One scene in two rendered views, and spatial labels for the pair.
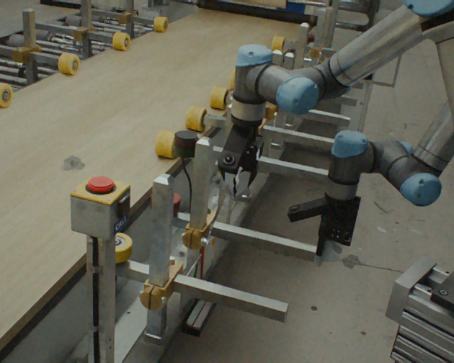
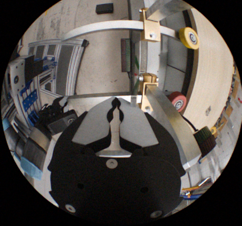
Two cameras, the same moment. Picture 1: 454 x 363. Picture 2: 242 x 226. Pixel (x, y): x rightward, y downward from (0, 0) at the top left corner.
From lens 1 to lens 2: 126 cm
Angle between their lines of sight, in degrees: 30
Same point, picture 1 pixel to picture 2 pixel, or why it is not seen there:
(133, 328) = (153, 46)
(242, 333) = not seen: hidden behind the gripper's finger
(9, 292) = not seen: outside the picture
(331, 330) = not seen: hidden behind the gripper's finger
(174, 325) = (134, 37)
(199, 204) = (158, 96)
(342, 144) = (24, 168)
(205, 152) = (187, 149)
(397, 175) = (10, 137)
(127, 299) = (162, 63)
